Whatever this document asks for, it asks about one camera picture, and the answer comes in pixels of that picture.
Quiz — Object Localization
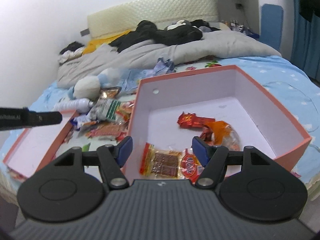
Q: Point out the red round-logo snack packet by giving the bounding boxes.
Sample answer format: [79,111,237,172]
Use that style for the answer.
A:
[180,148,204,184]

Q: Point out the orange snack packet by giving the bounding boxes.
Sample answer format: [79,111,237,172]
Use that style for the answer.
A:
[200,121,241,151]

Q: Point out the red foil snack packet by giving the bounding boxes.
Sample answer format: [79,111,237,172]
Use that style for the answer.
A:
[177,112,215,129]

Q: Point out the green white striped snack packet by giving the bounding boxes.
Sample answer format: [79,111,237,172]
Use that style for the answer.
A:
[88,98,121,122]

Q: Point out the brown cracker snack packet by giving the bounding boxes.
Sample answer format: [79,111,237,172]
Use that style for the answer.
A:
[139,143,182,179]

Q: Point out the dark red snack packets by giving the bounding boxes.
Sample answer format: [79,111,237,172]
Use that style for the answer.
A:
[85,100,135,141]

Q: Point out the pink box lid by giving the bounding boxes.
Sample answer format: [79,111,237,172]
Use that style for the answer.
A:
[3,111,79,178]

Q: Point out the large pink cardboard box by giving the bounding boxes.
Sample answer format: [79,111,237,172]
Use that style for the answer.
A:
[124,65,311,180]

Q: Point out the white plastic bottle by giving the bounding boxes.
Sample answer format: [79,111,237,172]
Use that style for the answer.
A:
[53,98,94,113]

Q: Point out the brown gold snack packet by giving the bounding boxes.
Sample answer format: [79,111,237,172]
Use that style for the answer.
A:
[99,86,121,99]

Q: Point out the white and blue plush toy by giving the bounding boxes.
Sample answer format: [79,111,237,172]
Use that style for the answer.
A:
[67,68,126,101]

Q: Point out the light blue snack bag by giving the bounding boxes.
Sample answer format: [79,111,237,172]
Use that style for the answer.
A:
[118,69,155,94]

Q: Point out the grey duvet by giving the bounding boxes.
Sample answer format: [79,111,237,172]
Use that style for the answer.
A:
[57,30,280,89]

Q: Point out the crumpled purple wrapper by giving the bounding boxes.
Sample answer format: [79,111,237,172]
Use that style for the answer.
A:
[153,57,176,76]

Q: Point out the blue patterned bed sheet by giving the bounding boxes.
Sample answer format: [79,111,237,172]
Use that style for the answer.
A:
[1,56,319,204]

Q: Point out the yellow cloth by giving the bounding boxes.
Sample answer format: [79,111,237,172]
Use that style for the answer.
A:
[82,29,132,55]

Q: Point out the bottles on nightstand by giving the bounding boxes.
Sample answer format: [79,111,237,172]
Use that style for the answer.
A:
[221,20,249,33]

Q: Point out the black white plush toy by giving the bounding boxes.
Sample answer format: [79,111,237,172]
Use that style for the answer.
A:
[164,20,194,33]

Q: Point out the blue curtain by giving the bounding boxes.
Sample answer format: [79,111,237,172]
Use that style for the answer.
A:
[290,0,319,81]

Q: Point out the cream quilted headboard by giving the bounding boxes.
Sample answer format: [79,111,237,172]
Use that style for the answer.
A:
[87,0,219,38]

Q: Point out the blue chair back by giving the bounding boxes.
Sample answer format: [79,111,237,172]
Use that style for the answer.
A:
[259,4,284,51]

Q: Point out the clothes pile at wall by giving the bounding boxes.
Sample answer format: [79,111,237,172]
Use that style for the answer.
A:
[58,41,85,65]

